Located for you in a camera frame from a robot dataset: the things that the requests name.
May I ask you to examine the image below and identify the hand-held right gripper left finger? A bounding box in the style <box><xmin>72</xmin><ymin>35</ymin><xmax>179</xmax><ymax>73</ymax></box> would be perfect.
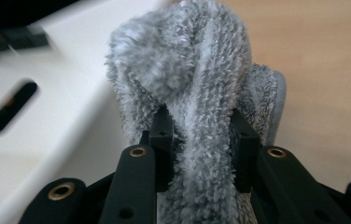
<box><xmin>98</xmin><ymin>104</ymin><xmax>176</xmax><ymax>224</ymax></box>

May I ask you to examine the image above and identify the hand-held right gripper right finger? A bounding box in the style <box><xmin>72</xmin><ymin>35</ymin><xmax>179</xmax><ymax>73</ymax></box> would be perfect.
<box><xmin>231</xmin><ymin>108</ymin><xmax>345</xmax><ymax>224</ymax></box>

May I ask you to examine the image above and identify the grey fluffy cloth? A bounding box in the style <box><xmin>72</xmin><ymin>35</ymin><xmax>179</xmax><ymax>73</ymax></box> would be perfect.
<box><xmin>104</xmin><ymin>0</ymin><xmax>288</xmax><ymax>224</ymax></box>

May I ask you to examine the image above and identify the white plastic storage bin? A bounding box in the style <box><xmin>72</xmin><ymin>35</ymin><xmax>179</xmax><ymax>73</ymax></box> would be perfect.
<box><xmin>0</xmin><ymin>0</ymin><xmax>170</xmax><ymax>224</ymax></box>

